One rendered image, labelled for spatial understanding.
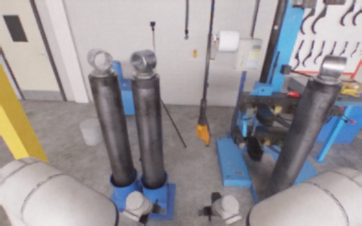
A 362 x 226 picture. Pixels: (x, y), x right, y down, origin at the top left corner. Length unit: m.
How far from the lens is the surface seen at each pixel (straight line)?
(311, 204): 0.46
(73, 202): 0.45
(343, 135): 3.95
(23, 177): 0.53
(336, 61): 1.58
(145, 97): 1.30
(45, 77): 4.96
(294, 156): 1.85
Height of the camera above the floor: 1.90
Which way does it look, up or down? 30 degrees down
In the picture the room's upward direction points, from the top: 1 degrees clockwise
